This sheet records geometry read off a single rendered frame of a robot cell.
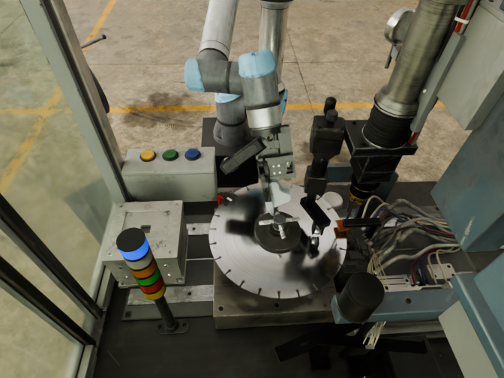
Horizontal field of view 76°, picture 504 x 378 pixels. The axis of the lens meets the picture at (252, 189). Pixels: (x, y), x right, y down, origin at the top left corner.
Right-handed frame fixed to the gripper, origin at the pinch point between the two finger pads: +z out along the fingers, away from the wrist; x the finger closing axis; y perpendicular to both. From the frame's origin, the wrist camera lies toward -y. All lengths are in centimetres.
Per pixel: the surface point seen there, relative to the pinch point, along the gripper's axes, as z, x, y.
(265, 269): 9.5, -10.2, -2.0
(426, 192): 17, 41, 53
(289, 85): -20, 245, 15
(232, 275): 8.9, -12.2, -9.3
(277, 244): 6.2, -5.3, 0.9
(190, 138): 3, 169, -66
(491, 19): -32, -29, 31
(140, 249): -7.9, -28.0, -18.8
